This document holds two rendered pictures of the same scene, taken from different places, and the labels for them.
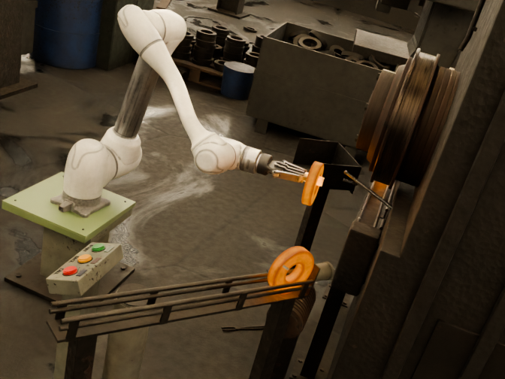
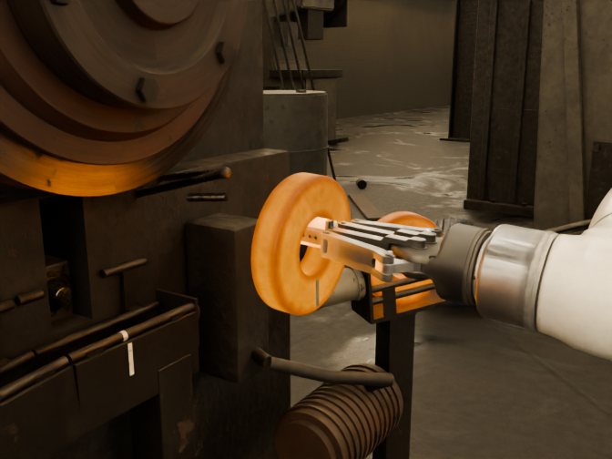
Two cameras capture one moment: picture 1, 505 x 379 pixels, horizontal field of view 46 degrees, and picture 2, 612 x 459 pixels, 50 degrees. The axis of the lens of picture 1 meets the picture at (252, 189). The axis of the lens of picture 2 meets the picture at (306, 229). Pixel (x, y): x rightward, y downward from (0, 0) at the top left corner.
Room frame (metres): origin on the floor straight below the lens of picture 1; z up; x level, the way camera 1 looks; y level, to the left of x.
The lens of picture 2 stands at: (2.57, 0.05, 1.02)
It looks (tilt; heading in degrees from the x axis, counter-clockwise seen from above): 14 degrees down; 201
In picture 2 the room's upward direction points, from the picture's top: straight up
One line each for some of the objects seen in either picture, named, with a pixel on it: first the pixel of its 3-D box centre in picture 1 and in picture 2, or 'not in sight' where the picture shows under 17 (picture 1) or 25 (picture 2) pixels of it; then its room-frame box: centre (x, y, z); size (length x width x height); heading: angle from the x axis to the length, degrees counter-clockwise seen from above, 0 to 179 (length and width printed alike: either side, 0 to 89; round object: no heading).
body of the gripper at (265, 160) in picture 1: (271, 166); (440, 259); (1.95, -0.04, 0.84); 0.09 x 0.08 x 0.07; 77
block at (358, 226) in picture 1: (356, 259); (226, 296); (1.74, -0.39, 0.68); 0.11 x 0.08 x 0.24; 77
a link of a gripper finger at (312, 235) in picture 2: not in sight; (315, 239); (1.95, -0.18, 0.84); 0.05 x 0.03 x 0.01; 77
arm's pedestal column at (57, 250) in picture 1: (75, 247); not in sight; (2.14, 0.68, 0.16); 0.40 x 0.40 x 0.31; 76
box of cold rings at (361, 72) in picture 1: (324, 87); not in sight; (4.81, -0.36, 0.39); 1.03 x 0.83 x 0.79; 81
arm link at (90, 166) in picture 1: (87, 166); not in sight; (2.16, 0.67, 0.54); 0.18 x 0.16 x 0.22; 160
